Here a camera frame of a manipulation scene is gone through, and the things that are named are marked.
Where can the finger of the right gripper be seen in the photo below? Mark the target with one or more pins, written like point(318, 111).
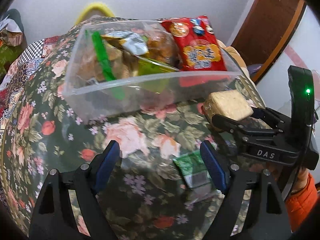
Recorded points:
point(229, 125)
point(271, 117)

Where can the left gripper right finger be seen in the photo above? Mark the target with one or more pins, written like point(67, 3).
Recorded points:
point(266, 217)

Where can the beige cake block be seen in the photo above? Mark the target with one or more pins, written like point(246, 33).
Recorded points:
point(228, 103)

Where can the green snack packet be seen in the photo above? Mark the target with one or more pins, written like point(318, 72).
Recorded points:
point(195, 176)

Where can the red snack bag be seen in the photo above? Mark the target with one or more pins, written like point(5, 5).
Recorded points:
point(197, 45)

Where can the clear bag orange pastries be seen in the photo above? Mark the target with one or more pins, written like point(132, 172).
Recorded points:
point(161, 46)

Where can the green jelly cup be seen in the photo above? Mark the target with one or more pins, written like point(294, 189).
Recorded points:
point(147, 66)

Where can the person's right hand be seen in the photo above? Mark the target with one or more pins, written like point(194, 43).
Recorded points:
point(289, 178)

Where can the orange jacket sleeve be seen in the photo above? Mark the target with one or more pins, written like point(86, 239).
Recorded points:
point(300, 203)

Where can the beige blanket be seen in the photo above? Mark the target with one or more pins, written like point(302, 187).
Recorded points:
point(235, 55)

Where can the floral green bedspread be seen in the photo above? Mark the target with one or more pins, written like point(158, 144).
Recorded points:
point(145, 197)

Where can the clear plastic storage box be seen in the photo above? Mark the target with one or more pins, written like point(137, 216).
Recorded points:
point(126, 95)

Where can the brown wooden door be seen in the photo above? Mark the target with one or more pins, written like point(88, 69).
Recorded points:
point(266, 31)

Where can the silver yellow snack packet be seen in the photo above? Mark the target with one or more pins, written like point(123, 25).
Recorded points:
point(129, 41)

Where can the patchwork quilt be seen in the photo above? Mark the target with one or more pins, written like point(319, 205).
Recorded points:
point(20, 71)

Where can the brown snack bag green clips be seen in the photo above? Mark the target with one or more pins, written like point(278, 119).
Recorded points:
point(105, 59)

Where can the yellow curved headboard tube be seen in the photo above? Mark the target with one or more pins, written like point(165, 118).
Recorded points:
point(94, 8)

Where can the pile of clothes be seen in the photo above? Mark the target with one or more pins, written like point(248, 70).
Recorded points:
point(12, 39)

